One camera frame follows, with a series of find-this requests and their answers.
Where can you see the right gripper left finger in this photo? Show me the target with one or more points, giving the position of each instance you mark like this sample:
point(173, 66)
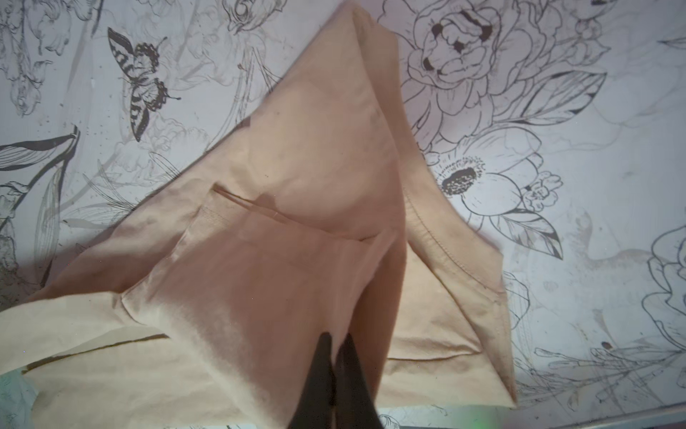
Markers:
point(315, 406)

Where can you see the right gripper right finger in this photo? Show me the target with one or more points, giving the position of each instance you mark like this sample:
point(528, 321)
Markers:
point(354, 407)

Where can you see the beige t-shirt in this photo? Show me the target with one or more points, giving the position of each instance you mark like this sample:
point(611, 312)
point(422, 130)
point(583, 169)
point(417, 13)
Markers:
point(319, 216)

